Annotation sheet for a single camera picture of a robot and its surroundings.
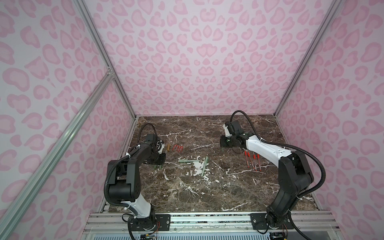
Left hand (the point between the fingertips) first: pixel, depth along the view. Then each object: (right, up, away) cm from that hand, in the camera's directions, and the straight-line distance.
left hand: (162, 159), depth 93 cm
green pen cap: (-4, -4, 0) cm, 6 cm away
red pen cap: (+9, +6, +8) cm, 13 cm away
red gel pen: (+60, -3, -1) cm, 60 cm away
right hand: (+36, +12, -2) cm, 38 cm away
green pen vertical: (+26, -4, 0) cm, 27 cm away
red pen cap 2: (+11, +6, +8) cm, 15 cm away
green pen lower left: (+16, -1, +2) cm, 16 cm away
